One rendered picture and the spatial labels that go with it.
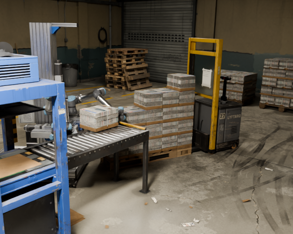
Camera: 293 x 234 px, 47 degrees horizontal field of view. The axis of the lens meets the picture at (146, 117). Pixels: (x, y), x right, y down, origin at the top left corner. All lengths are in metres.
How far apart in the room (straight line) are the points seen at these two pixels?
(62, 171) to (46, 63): 1.83
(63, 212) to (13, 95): 1.15
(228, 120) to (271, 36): 5.50
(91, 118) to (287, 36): 7.74
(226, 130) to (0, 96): 4.03
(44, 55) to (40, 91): 1.78
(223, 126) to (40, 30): 3.15
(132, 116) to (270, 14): 6.97
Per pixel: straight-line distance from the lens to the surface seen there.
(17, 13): 11.28
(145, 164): 4.11
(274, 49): 10.76
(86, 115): 3.99
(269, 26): 10.83
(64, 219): 3.15
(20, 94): 2.56
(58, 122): 2.79
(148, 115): 4.89
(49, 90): 2.69
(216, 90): 5.31
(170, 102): 5.05
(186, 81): 5.16
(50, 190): 2.93
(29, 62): 2.79
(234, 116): 5.75
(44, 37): 4.37
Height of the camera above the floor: 1.98
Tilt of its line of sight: 15 degrees down
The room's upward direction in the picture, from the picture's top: 1 degrees clockwise
